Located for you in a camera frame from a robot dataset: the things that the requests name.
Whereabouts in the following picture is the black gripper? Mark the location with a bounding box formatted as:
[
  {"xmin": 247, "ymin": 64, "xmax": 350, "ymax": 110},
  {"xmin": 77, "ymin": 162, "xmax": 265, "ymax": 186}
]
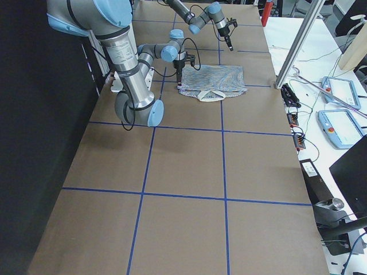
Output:
[
  {"xmin": 173, "ymin": 53, "xmax": 186, "ymax": 86},
  {"xmin": 218, "ymin": 24, "xmax": 233, "ymax": 51}
]

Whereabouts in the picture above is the blue white striped polo shirt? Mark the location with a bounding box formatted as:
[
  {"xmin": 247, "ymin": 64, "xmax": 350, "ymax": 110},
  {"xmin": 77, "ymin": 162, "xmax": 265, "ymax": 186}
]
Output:
[{"xmin": 177, "ymin": 65, "xmax": 247, "ymax": 102}]

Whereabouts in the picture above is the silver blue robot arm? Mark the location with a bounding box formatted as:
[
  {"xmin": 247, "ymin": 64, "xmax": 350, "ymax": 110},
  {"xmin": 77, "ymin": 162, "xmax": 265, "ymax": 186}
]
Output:
[
  {"xmin": 47, "ymin": 0, "xmax": 184, "ymax": 127},
  {"xmin": 163, "ymin": 0, "xmax": 238, "ymax": 51}
]

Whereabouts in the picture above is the red cylinder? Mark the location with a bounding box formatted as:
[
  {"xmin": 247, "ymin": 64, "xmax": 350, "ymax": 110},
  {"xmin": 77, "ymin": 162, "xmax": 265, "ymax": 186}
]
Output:
[{"xmin": 261, "ymin": 0, "xmax": 274, "ymax": 27}]

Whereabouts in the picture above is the black power strip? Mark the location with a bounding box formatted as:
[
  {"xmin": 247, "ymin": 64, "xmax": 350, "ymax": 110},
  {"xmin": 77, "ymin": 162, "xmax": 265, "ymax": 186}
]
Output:
[{"xmin": 280, "ymin": 83, "xmax": 301, "ymax": 108}]

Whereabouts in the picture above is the blue teach pendant far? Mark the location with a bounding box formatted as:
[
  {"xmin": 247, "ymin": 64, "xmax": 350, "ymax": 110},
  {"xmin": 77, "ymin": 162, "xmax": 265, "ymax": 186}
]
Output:
[{"xmin": 322, "ymin": 77, "xmax": 361, "ymax": 109}]

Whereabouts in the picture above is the blue teach pendant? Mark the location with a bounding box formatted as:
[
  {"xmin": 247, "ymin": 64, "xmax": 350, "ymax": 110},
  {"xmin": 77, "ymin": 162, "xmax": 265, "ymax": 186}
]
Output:
[
  {"xmin": 322, "ymin": 77, "xmax": 361, "ymax": 109},
  {"xmin": 317, "ymin": 109, "xmax": 364, "ymax": 150}
]

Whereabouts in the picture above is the blue teach pendant near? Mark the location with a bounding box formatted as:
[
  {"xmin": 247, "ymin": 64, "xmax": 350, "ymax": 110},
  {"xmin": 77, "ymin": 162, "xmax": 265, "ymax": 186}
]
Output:
[{"xmin": 317, "ymin": 109, "xmax": 364, "ymax": 150}]

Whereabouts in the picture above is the black box with white label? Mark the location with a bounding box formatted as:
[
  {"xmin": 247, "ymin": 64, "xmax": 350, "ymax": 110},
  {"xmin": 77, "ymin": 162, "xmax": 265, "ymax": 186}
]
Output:
[{"xmin": 299, "ymin": 159, "xmax": 333, "ymax": 205}]

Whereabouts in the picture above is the black monitor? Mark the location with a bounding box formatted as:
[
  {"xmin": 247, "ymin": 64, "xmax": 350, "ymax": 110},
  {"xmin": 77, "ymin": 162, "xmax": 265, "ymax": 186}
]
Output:
[{"xmin": 329, "ymin": 136, "xmax": 366, "ymax": 218}]

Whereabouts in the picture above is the black monitor stand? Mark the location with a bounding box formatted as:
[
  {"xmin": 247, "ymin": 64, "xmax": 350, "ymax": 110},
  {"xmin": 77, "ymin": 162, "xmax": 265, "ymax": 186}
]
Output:
[{"xmin": 313, "ymin": 198, "xmax": 366, "ymax": 256}]

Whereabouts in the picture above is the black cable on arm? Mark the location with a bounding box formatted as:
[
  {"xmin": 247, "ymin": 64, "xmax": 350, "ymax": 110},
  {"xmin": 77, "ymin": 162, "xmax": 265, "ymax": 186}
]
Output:
[
  {"xmin": 186, "ymin": 4, "xmax": 239, "ymax": 41},
  {"xmin": 91, "ymin": 37, "xmax": 202, "ymax": 131}
]

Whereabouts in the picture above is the aluminium frame post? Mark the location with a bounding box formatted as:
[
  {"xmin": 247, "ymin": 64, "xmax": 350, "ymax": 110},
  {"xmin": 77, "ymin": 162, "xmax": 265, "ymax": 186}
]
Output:
[{"xmin": 275, "ymin": 0, "xmax": 325, "ymax": 89}]

